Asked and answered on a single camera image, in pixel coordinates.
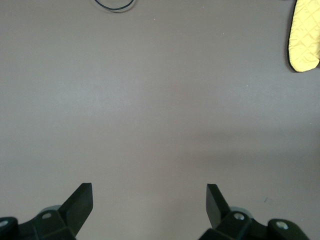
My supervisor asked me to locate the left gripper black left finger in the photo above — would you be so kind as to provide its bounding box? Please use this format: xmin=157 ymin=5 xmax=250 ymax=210
xmin=0 ymin=182 xmax=94 ymax=240

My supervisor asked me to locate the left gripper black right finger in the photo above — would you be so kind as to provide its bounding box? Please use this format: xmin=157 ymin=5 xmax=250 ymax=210
xmin=198 ymin=183 xmax=310 ymax=240

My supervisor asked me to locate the brown table cover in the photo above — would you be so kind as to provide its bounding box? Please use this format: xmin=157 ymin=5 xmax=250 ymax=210
xmin=0 ymin=0 xmax=320 ymax=240

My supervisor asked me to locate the yellow quilted oven mitt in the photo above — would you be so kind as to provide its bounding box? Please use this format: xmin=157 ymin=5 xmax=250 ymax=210
xmin=286 ymin=0 xmax=320 ymax=74

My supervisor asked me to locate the black looped cable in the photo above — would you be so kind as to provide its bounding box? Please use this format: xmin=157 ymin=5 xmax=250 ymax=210
xmin=94 ymin=0 xmax=135 ymax=13

